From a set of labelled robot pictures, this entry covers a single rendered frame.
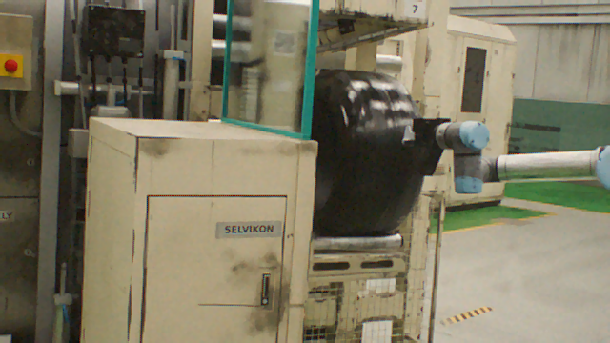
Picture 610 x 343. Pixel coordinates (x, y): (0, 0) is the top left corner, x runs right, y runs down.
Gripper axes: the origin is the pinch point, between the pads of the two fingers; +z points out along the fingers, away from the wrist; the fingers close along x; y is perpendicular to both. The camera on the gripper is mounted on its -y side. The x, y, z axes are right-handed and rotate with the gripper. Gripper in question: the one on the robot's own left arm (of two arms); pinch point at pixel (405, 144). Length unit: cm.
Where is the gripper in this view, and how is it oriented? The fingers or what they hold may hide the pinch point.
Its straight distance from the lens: 234.8
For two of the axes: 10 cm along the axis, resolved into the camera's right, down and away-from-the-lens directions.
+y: 0.4, -10.0, -0.2
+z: -4.3, -0.3, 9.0
